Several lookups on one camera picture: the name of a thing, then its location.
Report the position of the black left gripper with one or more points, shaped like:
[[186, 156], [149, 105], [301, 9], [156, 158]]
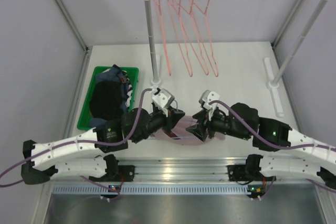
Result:
[[170, 118]]

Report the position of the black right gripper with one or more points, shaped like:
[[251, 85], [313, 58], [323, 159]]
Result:
[[201, 126]]

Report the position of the mauve tank top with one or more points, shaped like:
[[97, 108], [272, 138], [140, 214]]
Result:
[[166, 136]]

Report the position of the blue wire hanger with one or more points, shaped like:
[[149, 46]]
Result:
[[180, 133]]

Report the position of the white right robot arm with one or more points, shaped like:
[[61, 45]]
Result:
[[291, 153]]

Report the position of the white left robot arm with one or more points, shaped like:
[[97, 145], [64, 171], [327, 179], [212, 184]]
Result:
[[90, 154]]

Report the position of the dark clothes pile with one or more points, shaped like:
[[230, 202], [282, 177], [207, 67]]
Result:
[[112, 95]]

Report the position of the green plastic bin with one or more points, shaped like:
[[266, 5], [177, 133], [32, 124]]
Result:
[[85, 116]]

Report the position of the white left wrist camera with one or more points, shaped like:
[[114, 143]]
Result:
[[162, 99]]

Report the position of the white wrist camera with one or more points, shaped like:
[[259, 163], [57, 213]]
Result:
[[162, 99], [205, 101]]

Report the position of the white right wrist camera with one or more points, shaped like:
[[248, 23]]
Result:
[[205, 101]]

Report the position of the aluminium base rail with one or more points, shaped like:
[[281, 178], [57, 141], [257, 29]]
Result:
[[174, 170]]

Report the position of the pink wire hanger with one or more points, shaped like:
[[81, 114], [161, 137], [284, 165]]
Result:
[[159, 14], [209, 55], [180, 35], [203, 51]]

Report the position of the grey slotted cable duct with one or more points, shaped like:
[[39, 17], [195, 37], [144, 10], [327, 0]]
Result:
[[160, 189]]

